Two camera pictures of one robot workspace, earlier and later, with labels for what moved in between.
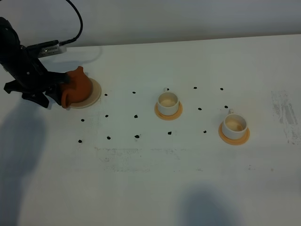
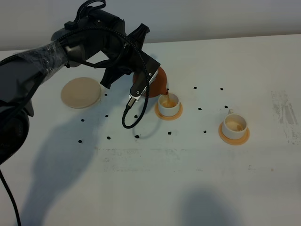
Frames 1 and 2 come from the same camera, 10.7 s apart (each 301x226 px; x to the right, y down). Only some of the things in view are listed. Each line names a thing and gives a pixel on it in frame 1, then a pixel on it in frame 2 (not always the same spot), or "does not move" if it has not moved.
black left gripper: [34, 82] to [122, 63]
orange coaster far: [233, 141] does not move
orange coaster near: [171, 117] does not move
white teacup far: [234, 125] does not move
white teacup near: [168, 102] does not move
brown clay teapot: [78, 89] to [158, 87]
